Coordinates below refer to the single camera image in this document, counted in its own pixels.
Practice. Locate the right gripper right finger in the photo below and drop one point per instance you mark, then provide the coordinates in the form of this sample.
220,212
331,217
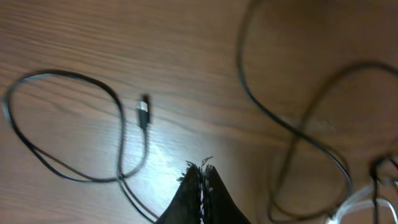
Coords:
218,205

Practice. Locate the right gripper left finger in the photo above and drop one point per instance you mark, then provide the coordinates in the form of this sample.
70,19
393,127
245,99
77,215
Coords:
185,205

